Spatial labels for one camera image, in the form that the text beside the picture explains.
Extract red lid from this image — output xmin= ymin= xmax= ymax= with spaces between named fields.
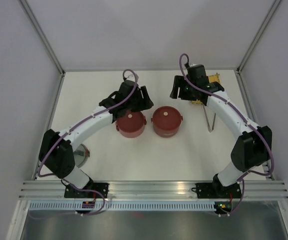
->
xmin=151 ymin=106 xmax=183 ymax=130
xmin=116 ymin=111 xmax=146 ymax=133

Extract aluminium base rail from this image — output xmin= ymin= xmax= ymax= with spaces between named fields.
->
xmin=18 ymin=180 xmax=288 ymax=201

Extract left aluminium frame post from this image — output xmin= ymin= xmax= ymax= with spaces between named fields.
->
xmin=17 ymin=0 xmax=65 ymax=73

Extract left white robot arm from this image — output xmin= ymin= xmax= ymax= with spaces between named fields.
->
xmin=38 ymin=80 xmax=153 ymax=198

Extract right aluminium frame post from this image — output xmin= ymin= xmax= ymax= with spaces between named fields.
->
xmin=236 ymin=0 xmax=283 ymax=74

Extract white slotted cable duct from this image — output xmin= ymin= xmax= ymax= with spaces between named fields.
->
xmin=29 ymin=201 xmax=215 ymax=212

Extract aluminium frame post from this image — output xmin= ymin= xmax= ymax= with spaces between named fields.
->
xmin=236 ymin=0 xmax=283 ymax=74
xmin=17 ymin=0 xmax=65 ymax=73

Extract metal tongs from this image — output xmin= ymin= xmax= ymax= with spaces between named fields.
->
xmin=202 ymin=105 xmax=217 ymax=133

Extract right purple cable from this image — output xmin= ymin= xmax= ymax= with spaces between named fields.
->
xmin=178 ymin=53 xmax=276 ymax=218

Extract grey transparent lid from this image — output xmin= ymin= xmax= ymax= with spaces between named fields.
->
xmin=73 ymin=144 xmax=90 ymax=168

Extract red steel bowl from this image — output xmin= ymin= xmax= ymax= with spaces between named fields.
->
xmin=151 ymin=116 xmax=183 ymax=138
xmin=115 ymin=117 xmax=147 ymax=139

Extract yellow bamboo mat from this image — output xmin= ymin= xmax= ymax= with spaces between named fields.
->
xmin=191 ymin=73 xmax=220 ymax=105

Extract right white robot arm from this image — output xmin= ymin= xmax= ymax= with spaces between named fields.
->
xmin=170 ymin=63 xmax=273 ymax=198

